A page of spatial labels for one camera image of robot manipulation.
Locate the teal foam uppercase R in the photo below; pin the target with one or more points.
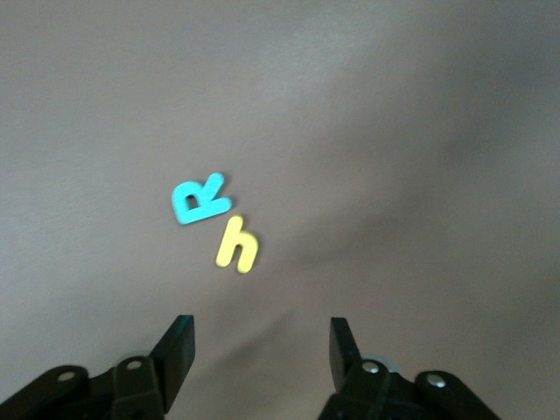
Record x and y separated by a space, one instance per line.
201 212

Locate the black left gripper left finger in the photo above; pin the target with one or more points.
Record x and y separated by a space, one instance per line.
175 359

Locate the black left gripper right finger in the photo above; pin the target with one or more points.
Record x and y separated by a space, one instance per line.
345 359

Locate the yellow foam lowercase h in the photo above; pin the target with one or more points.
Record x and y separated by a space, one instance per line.
227 242

